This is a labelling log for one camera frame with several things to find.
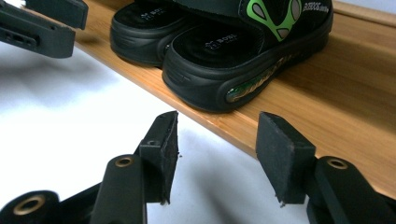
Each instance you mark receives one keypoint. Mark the bamboo shoe rack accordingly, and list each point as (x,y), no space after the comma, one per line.
(342,102)

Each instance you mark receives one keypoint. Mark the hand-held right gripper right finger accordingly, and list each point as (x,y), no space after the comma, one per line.
(285,161)

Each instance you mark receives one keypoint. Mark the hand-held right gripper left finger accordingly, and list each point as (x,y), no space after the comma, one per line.
(160,161)

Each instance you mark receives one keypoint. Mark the black sandal with green pattern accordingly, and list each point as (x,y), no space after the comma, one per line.
(199,84)
(134,37)

